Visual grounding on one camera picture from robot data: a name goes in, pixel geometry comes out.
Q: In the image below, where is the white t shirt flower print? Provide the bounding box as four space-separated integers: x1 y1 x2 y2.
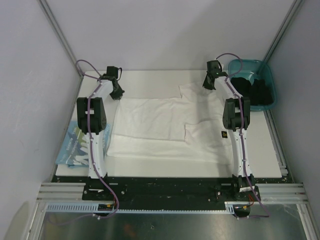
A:
107 82 233 166

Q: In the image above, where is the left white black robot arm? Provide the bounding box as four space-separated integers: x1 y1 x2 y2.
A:
76 66 125 180

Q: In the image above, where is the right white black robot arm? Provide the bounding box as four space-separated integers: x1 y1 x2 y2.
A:
202 60 255 201

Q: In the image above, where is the teal plastic bin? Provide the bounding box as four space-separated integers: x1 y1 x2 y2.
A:
228 59 277 112

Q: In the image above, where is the black t shirt in bin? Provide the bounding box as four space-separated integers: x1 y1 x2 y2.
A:
231 77 274 106

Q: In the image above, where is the folded blue printed t shirt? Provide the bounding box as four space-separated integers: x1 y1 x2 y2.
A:
55 120 111 168

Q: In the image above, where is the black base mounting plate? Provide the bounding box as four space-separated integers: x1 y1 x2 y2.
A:
81 176 261 204

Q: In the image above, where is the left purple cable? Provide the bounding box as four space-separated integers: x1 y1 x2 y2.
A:
75 59 119 221

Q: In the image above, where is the purple cable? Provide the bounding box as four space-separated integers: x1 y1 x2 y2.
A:
215 52 272 218
75 59 119 221

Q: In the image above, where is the grey slotted cable duct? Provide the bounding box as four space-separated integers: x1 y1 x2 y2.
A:
46 202 235 215

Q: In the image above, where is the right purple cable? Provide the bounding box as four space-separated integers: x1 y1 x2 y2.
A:
215 52 272 218

